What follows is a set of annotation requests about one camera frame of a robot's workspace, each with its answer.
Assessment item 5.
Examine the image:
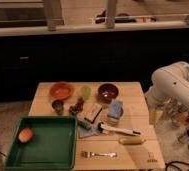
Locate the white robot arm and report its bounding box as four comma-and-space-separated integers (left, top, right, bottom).
145, 61, 189, 110

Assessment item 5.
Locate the green plastic tray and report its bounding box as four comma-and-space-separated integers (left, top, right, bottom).
4, 116, 77, 171

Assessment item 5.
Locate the green plastic cup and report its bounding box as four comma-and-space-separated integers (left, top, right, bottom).
80, 86, 91, 100

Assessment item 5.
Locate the dark purple bowl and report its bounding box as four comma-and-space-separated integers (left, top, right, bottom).
98, 83, 119, 103

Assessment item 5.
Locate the white and brown box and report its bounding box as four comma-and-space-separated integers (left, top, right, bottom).
84, 103, 102, 123

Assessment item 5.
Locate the brown toy figure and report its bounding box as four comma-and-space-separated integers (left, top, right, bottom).
69, 97, 84, 115

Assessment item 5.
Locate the blue sponge block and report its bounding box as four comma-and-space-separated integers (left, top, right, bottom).
108, 99, 123, 119

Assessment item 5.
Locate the orange bowl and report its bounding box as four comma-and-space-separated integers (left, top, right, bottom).
49, 82, 74, 100

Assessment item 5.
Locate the grey blue cloth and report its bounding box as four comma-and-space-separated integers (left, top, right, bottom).
78, 126, 101, 138

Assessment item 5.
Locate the silver fork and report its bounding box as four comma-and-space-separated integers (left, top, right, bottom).
81, 151, 117, 158

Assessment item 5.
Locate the orange peach fruit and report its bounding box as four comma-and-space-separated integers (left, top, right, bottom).
18, 128, 33, 143

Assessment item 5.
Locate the wooden railing shelf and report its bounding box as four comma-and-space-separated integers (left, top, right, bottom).
0, 0, 189, 36

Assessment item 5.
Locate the black cable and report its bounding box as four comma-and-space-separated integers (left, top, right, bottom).
164, 160, 189, 171

